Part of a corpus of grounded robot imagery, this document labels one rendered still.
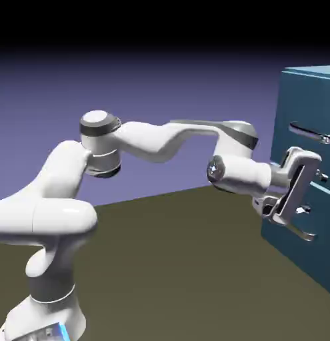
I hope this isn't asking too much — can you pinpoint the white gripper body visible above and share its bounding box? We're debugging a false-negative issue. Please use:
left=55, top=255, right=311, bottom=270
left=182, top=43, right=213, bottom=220
left=271, top=146, right=323, bottom=226

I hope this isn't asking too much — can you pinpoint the blue cabinet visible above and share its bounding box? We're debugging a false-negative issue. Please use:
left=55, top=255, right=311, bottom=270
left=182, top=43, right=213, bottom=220
left=260, top=65, right=330, bottom=296

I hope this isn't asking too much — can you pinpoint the blue drawer front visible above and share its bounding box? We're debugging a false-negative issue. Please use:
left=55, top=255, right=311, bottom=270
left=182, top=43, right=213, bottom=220
left=260, top=161, right=330, bottom=296
left=269, top=69, right=330, bottom=198

